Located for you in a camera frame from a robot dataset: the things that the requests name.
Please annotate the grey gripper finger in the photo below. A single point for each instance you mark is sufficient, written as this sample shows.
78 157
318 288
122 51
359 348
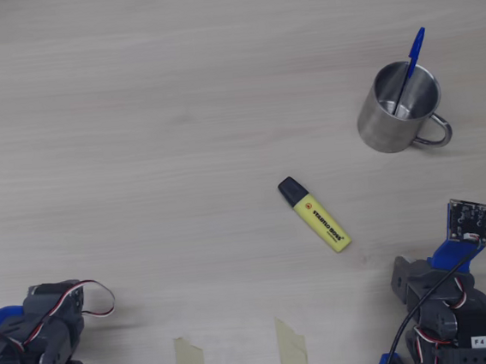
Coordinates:
401 278

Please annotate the grey gripper body with camera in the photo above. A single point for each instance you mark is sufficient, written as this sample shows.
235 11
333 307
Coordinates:
412 279

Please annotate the grey idle gripper body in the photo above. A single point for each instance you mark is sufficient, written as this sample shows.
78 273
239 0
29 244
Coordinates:
48 295

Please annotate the yellow highlighter with black cap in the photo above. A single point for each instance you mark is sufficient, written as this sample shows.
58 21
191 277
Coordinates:
322 226

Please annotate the silver metal cup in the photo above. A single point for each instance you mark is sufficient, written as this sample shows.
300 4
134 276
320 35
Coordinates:
375 128

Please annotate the blue ballpoint pen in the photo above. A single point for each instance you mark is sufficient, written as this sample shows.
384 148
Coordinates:
416 47

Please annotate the black camera circuit board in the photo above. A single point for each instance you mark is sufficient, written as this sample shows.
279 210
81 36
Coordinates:
468 220

